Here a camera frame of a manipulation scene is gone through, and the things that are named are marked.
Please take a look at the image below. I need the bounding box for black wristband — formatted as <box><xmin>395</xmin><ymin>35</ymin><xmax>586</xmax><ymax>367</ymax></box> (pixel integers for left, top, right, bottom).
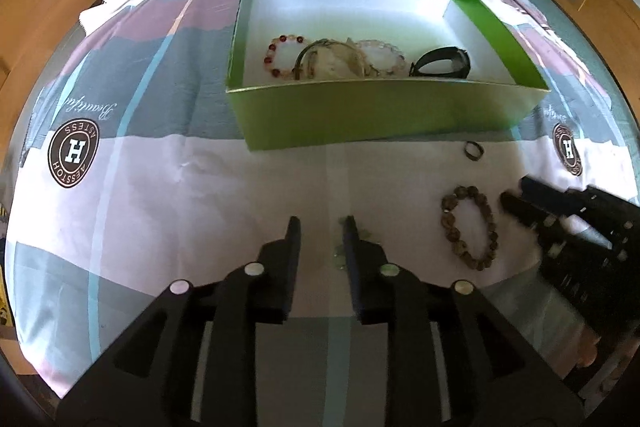
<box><xmin>410</xmin><ymin>47</ymin><xmax>471</xmax><ymax>79</ymax></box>

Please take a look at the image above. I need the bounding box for dark brown bead bracelet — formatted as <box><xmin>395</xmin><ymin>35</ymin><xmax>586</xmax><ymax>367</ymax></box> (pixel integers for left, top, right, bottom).
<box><xmin>440</xmin><ymin>185</ymin><xmax>500</xmax><ymax>272</ymax></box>

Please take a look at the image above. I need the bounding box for black cord necklace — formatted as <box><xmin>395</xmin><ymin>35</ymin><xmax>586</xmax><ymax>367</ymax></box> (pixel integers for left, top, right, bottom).
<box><xmin>294</xmin><ymin>38</ymin><xmax>346</xmax><ymax>81</ymax></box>

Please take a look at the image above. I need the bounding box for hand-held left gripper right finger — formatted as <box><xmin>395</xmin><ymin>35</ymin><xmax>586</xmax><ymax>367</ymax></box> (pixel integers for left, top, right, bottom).
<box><xmin>342</xmin><ymin>216</ymin><xmax>586</xmax><ymax>427</ymax></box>

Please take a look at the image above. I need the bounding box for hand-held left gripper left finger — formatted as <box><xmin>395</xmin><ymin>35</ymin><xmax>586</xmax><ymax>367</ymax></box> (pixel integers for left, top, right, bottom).
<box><xmin>55</xmin><ymin>216</ymin><xmax>302</xmax><ymax>427</ymax></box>

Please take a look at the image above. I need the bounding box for green cardboard box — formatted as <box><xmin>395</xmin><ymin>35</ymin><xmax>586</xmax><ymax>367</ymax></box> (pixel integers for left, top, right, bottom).
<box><xmin>224</xmin><ymin>0</ymin><xmax>552</xmax><ymax>152</ymax></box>

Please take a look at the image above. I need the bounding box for pink grey checked bed sheet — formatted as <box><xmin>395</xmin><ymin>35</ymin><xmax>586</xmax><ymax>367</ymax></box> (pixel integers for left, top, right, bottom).
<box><xmin>10</xmin><ymin>0</ymin><xmax>640</xmax><ymax>400</ymax></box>

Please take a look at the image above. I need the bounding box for red bead bracelet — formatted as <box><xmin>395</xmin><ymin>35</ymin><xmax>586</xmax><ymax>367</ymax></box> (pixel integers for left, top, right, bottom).
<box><xmin>264</xmin><ymin>35</ymin><xmax>306</xmax><ymax>78</ymax></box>

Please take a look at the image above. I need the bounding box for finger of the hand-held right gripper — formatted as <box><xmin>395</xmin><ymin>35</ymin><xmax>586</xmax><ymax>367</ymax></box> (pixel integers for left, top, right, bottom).
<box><xmin>521</xmin><ymin>176</ymin><xmax>583</xmax><ymax>220</ymax></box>
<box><xmin>501</xmin><ymin>191</ymin><xmax>566</xmax><ymax>240</ymax></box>

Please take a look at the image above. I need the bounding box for pale pink crystal bead bracelet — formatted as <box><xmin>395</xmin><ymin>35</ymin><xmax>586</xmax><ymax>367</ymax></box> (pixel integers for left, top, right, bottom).
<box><xmin>356</xmin><ymin>38</ymin><xmax>406</xmax><ymax>75</ymax></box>

